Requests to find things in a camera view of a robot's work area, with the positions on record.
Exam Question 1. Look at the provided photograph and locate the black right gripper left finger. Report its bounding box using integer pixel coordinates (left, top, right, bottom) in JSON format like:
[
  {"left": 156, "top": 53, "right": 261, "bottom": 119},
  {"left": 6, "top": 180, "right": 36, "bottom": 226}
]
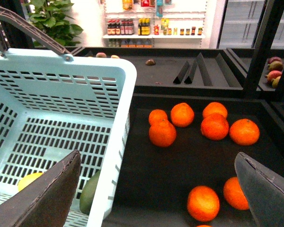
[{"left": 0, "top": 150, "right": 81, "bottom": 227}]

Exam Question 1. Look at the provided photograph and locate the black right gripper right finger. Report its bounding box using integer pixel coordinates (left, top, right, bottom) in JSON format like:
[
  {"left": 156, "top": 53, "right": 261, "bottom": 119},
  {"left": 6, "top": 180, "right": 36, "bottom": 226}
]
[{"left": 234, "top": 152, "right": 284, "bottom": 227}]

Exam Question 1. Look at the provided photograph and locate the yellow mango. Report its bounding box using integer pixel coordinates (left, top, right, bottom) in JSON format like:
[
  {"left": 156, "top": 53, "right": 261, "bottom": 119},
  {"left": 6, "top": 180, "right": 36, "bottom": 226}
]
[{"left": 18, "top": 173, "right": 43, "bottom": 191}]

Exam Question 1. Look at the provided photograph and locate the green avocado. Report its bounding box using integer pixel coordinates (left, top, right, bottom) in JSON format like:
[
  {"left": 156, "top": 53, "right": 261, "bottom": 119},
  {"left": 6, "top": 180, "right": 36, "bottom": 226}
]
[{"left": 79, "top": 170, "right": 101, "bottom": 215}]

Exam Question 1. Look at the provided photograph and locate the light blue plastic basket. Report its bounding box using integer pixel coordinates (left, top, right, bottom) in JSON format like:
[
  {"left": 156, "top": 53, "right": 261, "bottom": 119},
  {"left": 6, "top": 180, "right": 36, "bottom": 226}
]
[{"left": 0, "top": 49, "right": 137, "bottom": 227}]

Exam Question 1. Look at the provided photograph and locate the orange tangerine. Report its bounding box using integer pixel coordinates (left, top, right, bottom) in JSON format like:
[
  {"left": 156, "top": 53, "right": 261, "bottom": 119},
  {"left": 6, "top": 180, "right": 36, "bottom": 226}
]
[
  {"left": 170, "top": 103, "right": 195, "bottom": 128},
  {"left": 186, "top": 185, "right": 220, "bottom": 222},
  {"left": 149, "top": 119, "right": 177, "bottom": 148},
  {"left": 229, "top": 119, "right": 260, "bottom": 146},
  {"left": 202, "top": 102, "right": 228, "bottom": 118},
  {"left": 148, "top": 109, "right": 168, "bottom": 125},
  {"left": 201, "top": 113, "right": 229, "bottom": 141}
]

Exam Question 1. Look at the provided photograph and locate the black triangular divider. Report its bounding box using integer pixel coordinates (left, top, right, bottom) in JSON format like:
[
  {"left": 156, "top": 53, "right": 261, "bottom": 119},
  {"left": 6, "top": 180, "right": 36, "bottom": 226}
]
[
  {"left": 173, "top": 61, "right": 190, "bottom": 84},
  {"left": 184, "top": 53, "right": 213, "bottom": 87}
]

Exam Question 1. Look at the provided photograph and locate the green potted plant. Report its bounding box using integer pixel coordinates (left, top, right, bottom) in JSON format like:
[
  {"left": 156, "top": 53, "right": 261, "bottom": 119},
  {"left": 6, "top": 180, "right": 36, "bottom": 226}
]
[{"left": 24, "top": 0, "right": 83, "bottom": 47}]

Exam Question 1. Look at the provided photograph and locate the white wall shelf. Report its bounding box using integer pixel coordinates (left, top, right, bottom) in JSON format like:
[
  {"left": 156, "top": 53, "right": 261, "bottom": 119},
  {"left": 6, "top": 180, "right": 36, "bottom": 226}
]
[{"left": 103, "top": 0, "right": 207, "bottom": 49}]

